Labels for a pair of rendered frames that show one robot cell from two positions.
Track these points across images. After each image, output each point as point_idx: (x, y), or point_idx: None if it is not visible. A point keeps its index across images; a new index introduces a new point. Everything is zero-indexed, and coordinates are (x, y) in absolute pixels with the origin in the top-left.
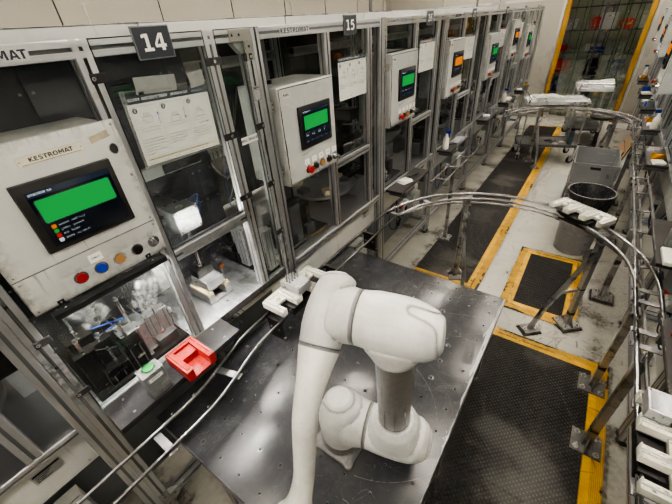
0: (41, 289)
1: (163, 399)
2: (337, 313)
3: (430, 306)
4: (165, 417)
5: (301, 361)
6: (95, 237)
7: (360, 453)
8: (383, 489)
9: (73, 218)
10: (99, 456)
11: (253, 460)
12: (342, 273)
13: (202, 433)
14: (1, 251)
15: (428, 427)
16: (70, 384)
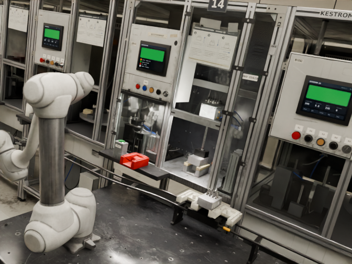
0: (128, 80)
1: (113, 160)
2: None
3: (45, 79)
4: (118, 184)
5: None
6: (150, 74)
7: None
8: (28, 249)
9: (146, 60)
10: (111, 183)
11: None
12: (84, 73)
13: (103, 193)
14: (129, 59)
15: (40, 230)
16: (113, 124)
